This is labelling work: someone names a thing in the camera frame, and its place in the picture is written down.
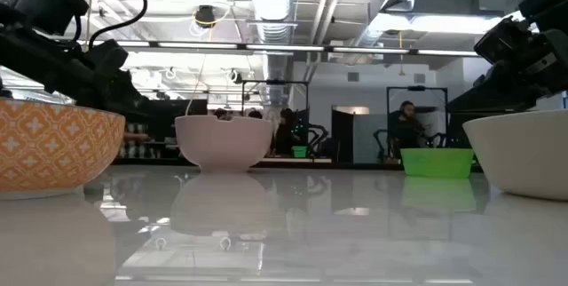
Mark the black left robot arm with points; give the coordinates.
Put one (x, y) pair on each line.
(44, 2)

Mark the person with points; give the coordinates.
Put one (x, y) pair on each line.
(406, 132)
(286, 135)

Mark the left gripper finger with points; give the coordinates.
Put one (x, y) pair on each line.
(133, 95)

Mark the large pink bowl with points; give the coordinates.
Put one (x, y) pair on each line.
(222, 141)

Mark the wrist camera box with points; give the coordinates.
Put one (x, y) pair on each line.
(108, 57)
(503, 42)

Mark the green plastic bowl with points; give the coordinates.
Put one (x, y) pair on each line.
(437, 161)

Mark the black ceiling dome fixture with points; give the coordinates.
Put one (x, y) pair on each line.
(205, 15)

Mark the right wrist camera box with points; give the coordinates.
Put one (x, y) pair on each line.
(503, 42)

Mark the small green bin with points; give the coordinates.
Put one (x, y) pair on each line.
(299, 152)

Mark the white bowl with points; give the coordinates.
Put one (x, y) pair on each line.
(523, 153)

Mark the dark storage shelf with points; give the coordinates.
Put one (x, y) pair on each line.
(151, 139)

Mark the background black robot arm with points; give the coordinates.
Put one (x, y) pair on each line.
(317, 137)
(379, 144)

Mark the ceiling light strip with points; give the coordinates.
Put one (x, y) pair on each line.
(288, 48)

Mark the black door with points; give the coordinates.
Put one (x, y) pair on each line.
(342, 136)

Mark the black metal frame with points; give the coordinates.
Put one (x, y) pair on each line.
(275, 83)
(417, 88)

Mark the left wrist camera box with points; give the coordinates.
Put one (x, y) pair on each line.
(108, 57)

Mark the orange patterned bowl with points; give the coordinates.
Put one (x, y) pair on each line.
(53, 144)

